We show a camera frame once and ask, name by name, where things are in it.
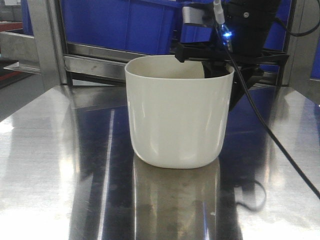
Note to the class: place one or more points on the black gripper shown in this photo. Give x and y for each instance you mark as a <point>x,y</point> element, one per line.
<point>239,31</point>

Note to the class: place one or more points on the white plastic bin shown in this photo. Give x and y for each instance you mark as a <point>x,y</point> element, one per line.
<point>177,116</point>

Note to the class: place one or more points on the blue crate back right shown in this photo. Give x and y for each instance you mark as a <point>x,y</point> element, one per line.
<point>275,39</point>

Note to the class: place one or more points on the blue crate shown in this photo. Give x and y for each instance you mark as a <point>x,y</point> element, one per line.
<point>141,26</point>
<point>275,39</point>

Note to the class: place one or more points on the blue crate back left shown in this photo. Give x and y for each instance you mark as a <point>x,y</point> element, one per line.
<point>141,26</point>

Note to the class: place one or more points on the steel shelf frame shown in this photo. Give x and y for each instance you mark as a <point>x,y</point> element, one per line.
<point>48,52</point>

